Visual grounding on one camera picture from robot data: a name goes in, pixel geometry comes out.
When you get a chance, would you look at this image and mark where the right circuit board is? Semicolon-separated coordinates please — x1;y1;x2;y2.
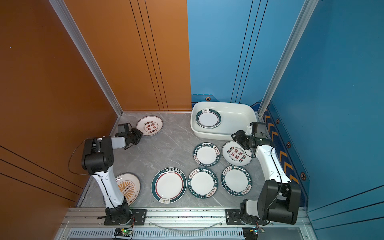
250;226;265;239

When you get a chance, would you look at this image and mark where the small green rimmed plate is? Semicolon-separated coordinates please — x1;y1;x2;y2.
196;109;222;129

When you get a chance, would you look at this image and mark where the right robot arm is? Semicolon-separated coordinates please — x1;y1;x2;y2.
232;130;302;226

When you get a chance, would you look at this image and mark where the green lettered plate front right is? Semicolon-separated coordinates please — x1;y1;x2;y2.
221;166;253;197

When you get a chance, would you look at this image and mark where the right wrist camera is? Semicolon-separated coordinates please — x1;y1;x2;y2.
246;122;269;138

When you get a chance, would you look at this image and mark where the coin pattern plate right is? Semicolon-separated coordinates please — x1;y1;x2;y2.
222;141;253;167

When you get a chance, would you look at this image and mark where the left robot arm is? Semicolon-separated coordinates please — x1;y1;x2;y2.
82;124;143;226

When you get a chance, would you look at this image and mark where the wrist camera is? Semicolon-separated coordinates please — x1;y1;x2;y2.
115;123;132;138
246;122;269;138

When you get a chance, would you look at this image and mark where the aluminium front rail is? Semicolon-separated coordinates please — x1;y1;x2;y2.
55;207;317;240

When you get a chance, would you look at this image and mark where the left circuit board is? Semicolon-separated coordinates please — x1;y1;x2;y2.
113;228;134;240

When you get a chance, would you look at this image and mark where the white plastic bin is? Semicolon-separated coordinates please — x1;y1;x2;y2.
190;102;258;141

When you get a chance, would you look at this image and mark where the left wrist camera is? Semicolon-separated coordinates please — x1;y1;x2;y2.
115;123;132;138

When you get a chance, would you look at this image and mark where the orange sunburst plate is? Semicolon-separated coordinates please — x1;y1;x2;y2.
116;173;141;205

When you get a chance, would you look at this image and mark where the green lettered plate front centre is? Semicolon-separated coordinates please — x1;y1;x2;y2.
187;167;219;199

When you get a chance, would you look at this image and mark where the large green red plate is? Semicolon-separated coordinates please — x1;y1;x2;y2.
151;167;187;204

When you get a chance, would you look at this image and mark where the green lettered plate middle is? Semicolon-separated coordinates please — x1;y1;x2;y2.
193;142;221;167

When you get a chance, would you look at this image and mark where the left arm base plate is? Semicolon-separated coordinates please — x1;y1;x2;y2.
104;209;147;226

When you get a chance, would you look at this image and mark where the plate with red coin pattern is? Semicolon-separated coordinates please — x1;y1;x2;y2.
136;116;164;136

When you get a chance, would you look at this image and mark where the circuit board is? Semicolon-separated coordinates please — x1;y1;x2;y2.
250;226;265;239
113;228;134;240

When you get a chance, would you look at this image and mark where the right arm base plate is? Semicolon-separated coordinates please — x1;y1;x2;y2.
225;209;269;226

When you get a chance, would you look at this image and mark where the green lettered plate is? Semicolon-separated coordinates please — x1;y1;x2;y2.
221;166;253;197
193;142;221;167
187;167;219;199

